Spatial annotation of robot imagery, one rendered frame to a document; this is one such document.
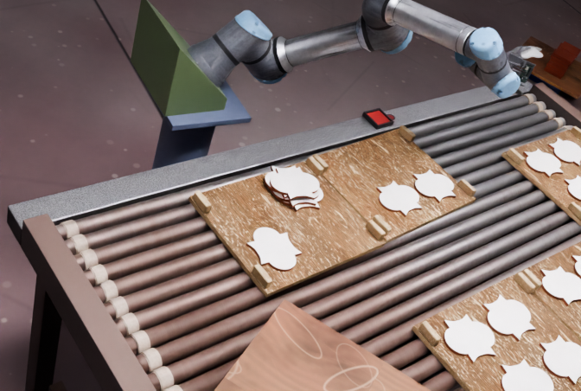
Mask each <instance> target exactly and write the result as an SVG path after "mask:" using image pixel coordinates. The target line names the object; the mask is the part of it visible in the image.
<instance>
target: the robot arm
mask: <svg viewBox="0 0 581 391"><path fill-rule="evenodd" d="M361 12H362V15H361V16H360V18H359V20H358V21H356V22H350V23H347V24H343V25H340V26H336V27H333V28H330V29H325V30H321V31H317V32H314V33H311V34H307V35H302V36H299V37H295V38H291V39H289V40H286V39H285V38H283V37H282V36H280V37H277V38H273V39H271V38H272V33H271V31H270V30H269V29H268V28H267V27H266V26H265V25H264V24H263V23H262V22H261V21H260V20H259V19H258V18H257V17H256V16H255V15H254V14H253V13H252V12H251V11H250V10H244V11H243V12H241V13H240V14H239V15H237V16H236V17H235V18H234V19H233V20H232V21H231V22H229V23H228V24H227V25H225V26H224V27H223V28H222V29H220V30H219V31H218V32H217V33H215V34H214V35H213V36H212V37H210V38H208V39H207V40H204V41H202V42H198V43H196V44H193V45H192V46H190V47H189V48H188V49H187V50H188V52H189V54H190V55H191V57H192V58H193V59H194V61H195V62H196V64H197V65H198V66H199V67H200V69H201V70H202V71H203V73H204V74H205V75H206V76H207V77H208V78H209V79H210V80H211V81H212V82H213V83H214V84H215V85H216V86H217V87H220V86H221V85H223V84H224V82H225V80H226V78H227V77H228V75H229V74H230V73H231V72H232V70H233V69H234V68H235V67H236V66H237V65H238V64H240V63H241V62H242V63H243V64H244V65H245V66H246V68H247V69H248V70H249V72H250V73H251V75H252V76H253V77H254V78H256V79H257V80H258V81H260V82H261V83H264V84H274V83H277V82H279V81H281V79H282V78H283V77H285V76H286V75H287V73H289V72H290V71H291V70H292V68H293V67H294V66H297V65H301V64H304V63H308V62H311V61H317V60H321V59H324V58H328V57H331V56H335V55H339V54H345V53H348V52H352V51H355V50H359V49H363V48H364V49H366V50H368V51H369V52H373V51H376V50H381V51H382V52H384V53H386V54H396V53H398V52H400V51H402V50H403V49H404V48H406V47H407V44H408V43H409V42H410V41H411V39H412V34H413V32H414V33H416V34H419V35H421V36H423V37H425V38H427V39H429V40H432V41H434V42H436V43H438V44H440V45H442V46H445V47H446V48H449V49H451V50H453V51H455V59H456V62H457V63H458V64H459V65H462V66H463V67H467V68H469V69H470V70H471V71H472V72H473V73H474V74H475V75H476V76H477V77H478V78H479V79H480V80H481V81H482V82H483V83H484V84H485V85H486V86H487V87H488V88H489V89H490V90H491V92H492V93H494V94H495V95H496V96H498V97H499V98H501V99H505V98H507V97H509V96H511V95H512V94H514V95H518V94H519V95H522V91H521V90H520V89H519V86H523V87H524V85H522V84H521V82H523V83H526V82H527V79H528V78H529V76H530V74H531V72H532V71H533V68H534V66H536V65H535V64H533V63H532V62H530V61H526V60H523V59H528V58H531V57H536V58H541V57H543V54H542V53H541V52H540V51H541V50H542V49H541V48H538V47H535V46H519V47H517V48H515V49H513V50H511V51H509V52H507V53H506V52H505V51H504V48H503V43H502V40H501V38H500V37H499V34H498V33H497V31H496V30H494V29H492V28H489V27H487V28H480V29H476V28H473V27H471V26H469V25H468V24H465V23H463V22H459V21H458V20H456V19H454V18H451V17H449V16H446V15H444V14H442V13H440V12H437V11H435V10H432V9H430V8H428V7H425V6H424V5H422V4H420V3H416V2H414V1H412V0H364V1H363V3H362V7H361Z"/></svg>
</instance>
